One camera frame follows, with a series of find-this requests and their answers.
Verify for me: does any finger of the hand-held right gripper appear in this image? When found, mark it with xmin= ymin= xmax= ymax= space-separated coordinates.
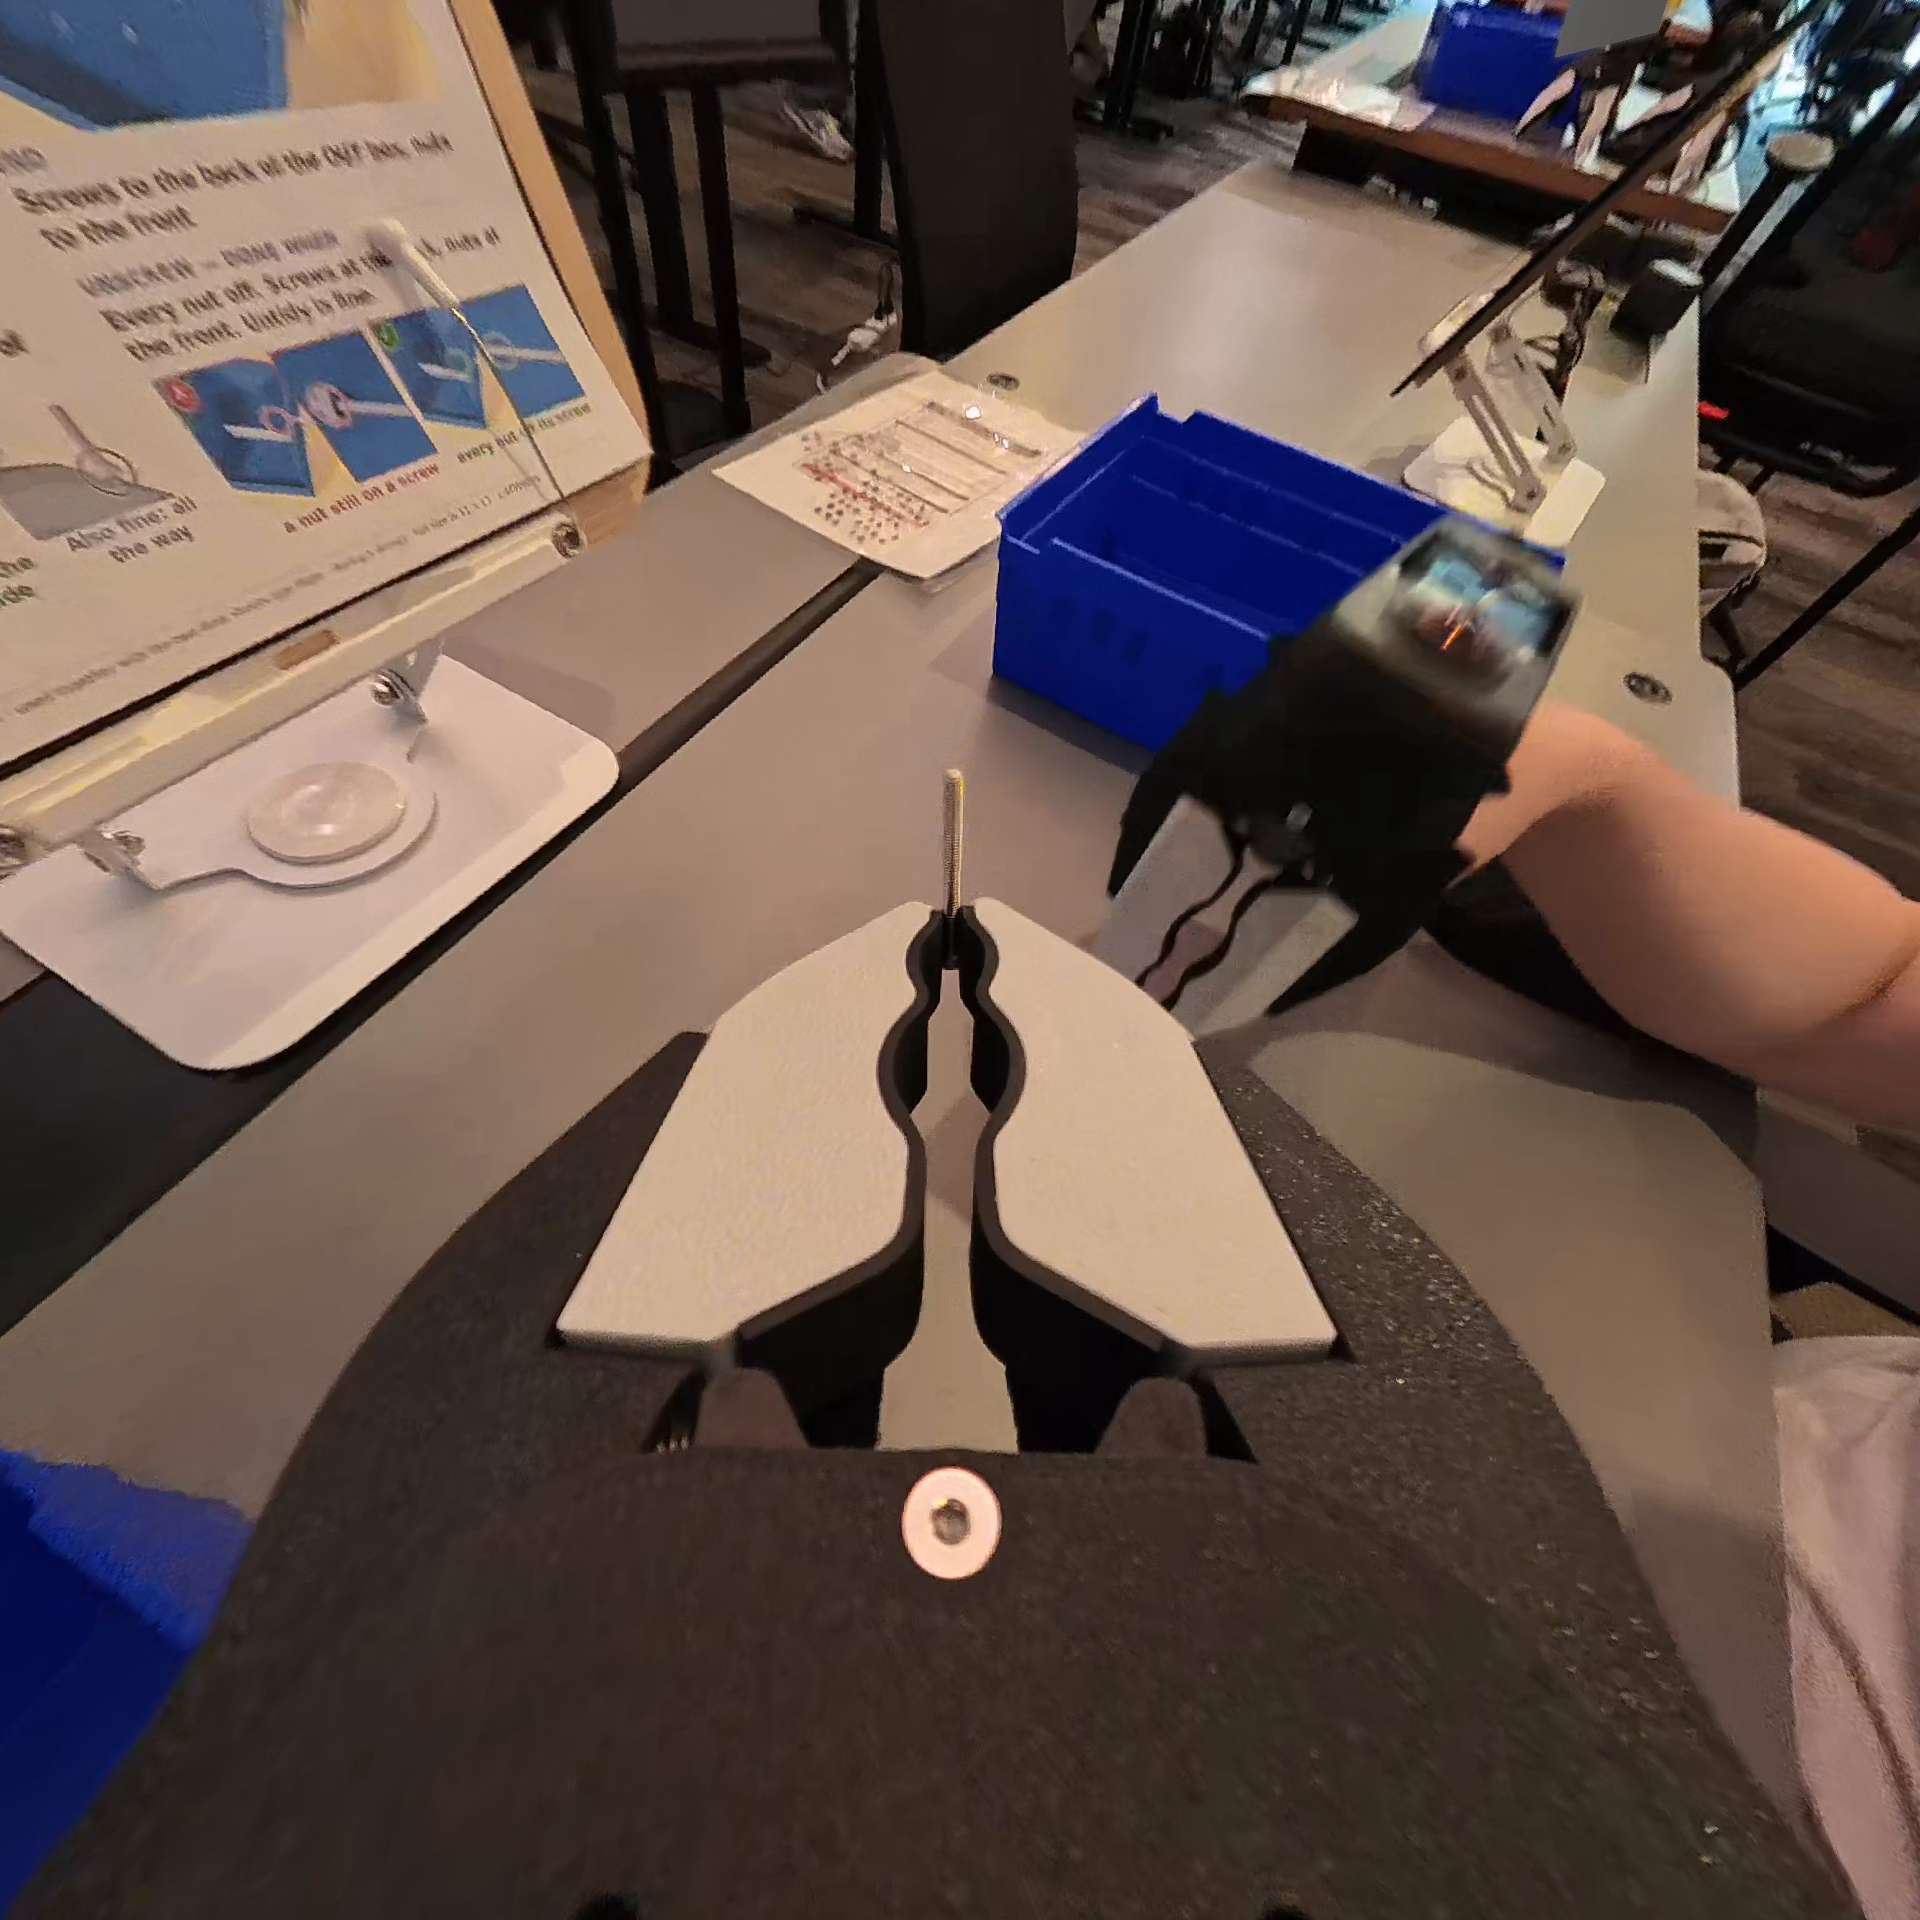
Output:
xmin=1101 ymin=801 xmax=1279 ymax=992
xmin=1178 ymin=877 xmax=1361 ymax=1040

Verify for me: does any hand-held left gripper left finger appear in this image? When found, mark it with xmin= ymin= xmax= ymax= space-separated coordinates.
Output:
xmin=555 ymin=895 xmax=952 ymax=1451

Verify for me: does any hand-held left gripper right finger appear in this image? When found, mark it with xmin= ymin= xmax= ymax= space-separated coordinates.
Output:
xmin=961 ymin=895 xmax=1341 ymax=1451

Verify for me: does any blue plastic bin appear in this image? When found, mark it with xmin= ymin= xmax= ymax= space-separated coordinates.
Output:
xmin=993 ymin=392 xmax=1570 ymax=753
xmin=1417 ymin=0 xmax=1570 ymax=123
xmin=0 ymin=1447 xmax=252 ymax=1881

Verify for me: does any person's right forearm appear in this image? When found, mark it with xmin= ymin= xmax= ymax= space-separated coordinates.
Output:
xmin=1463 ymin=702 xmax=1920 ymax=1136

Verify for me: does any black wrist rest pad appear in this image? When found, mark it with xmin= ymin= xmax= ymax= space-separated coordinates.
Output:
xmin=1439 ymin=862 xmax=1655 ymax=1040

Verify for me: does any tilted board on stand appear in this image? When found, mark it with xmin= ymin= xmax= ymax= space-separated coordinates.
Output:
xmin=1392 ymin=0 xmax=1836 ymax=551

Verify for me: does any grey fabric bag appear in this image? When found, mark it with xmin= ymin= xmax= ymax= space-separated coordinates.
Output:
xmin=1697 ymin=470 xmax=1775 ymax=664

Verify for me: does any white board stand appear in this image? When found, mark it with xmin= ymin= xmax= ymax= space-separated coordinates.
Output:
xmin=0 ymin=645 xmax=621 ymax=1077

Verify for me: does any printed paper sheet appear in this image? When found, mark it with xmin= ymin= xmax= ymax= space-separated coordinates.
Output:
xmin=711 ymin=371 xmax=1087 ymax=585

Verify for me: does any small black device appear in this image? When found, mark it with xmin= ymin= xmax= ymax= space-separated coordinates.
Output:
xmin=1611 ymin=258 xmax=1705 ymax=339

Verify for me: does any wooden table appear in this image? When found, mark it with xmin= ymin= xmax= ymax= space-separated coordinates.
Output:
xmin=1247 ymin=16 xmax=1745 ymax=238

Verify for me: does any black office chair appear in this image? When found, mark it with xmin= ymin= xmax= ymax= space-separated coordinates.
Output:
xmin=872 ymin=0 xmax=1084 ymax=362

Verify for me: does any black framed easel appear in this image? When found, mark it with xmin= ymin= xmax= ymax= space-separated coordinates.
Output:
xmin=555 ymin=0 xmax=890 ymax=458

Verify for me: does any wooden instruction board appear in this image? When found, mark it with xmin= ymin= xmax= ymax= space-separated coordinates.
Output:
xmin=0 ymin=0 xmax=656 ymax=865

